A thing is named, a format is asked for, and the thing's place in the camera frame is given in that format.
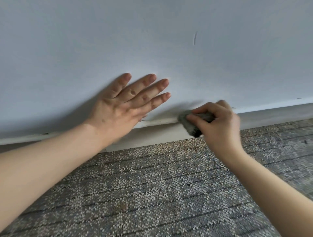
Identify person's right hand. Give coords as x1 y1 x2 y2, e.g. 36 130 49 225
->
186 100 245 161

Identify person's left hand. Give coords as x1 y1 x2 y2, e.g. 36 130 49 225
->
85 73 171 148

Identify grey cleaning cloth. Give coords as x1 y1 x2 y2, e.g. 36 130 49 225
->
177 110 217 138

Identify person's left forearm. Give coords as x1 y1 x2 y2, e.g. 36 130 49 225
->
0 123 108 232

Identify person's right forearm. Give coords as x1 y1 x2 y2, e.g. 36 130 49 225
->
218 148 313 237

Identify white baseboard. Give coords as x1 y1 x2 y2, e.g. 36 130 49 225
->
0 102 313 153

